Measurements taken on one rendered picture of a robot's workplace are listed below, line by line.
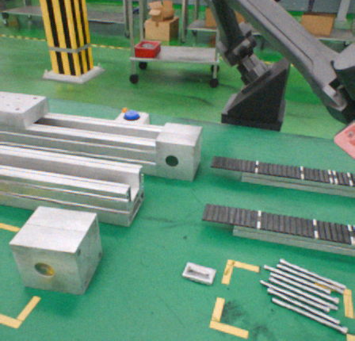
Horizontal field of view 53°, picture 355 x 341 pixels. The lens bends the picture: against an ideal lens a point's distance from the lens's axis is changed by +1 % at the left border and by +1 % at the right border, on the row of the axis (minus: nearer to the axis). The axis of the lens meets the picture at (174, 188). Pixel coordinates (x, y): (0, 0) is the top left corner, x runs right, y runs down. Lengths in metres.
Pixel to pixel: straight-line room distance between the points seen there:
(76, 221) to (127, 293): 0.14
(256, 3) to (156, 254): 0.50
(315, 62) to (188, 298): 0.44
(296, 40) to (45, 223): 0.52
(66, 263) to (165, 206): 0.27
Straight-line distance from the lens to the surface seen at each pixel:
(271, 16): 0.73
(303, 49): 0.69
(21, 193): 0.76
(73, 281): 0.58
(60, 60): 4.13
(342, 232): 0.70
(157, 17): 5.86
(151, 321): 0.55
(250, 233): 0.68
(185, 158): 0.79
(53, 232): 0.57
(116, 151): 0.84
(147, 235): 0.68
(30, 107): 0.94
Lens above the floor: 1.24
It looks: 35 degrees down
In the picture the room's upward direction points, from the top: 1 degrees clockwise
